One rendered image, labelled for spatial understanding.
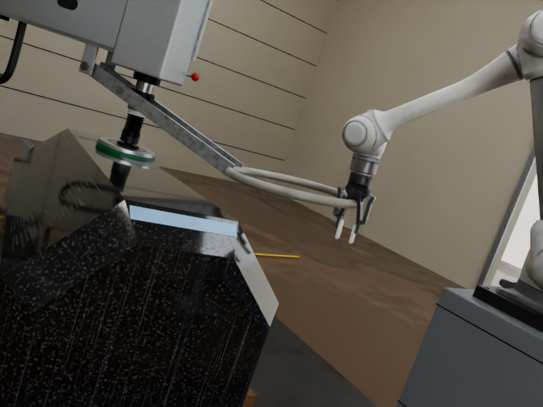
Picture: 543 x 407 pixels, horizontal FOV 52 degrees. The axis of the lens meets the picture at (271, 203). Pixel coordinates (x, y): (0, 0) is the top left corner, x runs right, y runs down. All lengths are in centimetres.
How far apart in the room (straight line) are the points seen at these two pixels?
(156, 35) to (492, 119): 504
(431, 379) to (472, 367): 14
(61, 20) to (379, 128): 122
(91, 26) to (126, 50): 17
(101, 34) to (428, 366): 157
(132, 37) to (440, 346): 144
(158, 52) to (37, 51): 470
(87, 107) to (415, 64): 405
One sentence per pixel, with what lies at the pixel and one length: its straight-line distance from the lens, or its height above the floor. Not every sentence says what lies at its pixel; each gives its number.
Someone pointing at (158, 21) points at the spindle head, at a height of 131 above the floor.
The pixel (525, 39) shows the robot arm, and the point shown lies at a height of 152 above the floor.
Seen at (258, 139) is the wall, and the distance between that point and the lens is 816.
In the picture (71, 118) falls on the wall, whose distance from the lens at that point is 686.
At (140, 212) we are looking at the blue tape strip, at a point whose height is 80.
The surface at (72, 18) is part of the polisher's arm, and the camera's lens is 220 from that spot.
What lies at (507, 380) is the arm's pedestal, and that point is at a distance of 172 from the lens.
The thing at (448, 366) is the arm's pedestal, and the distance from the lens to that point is 180.
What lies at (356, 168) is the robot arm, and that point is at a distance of 182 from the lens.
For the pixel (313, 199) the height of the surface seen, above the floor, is 92.
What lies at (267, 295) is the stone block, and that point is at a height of 62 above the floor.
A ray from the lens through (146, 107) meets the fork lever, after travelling 206.
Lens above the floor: 114
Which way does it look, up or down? 9 degrees down
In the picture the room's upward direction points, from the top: 19 degrees clockwise
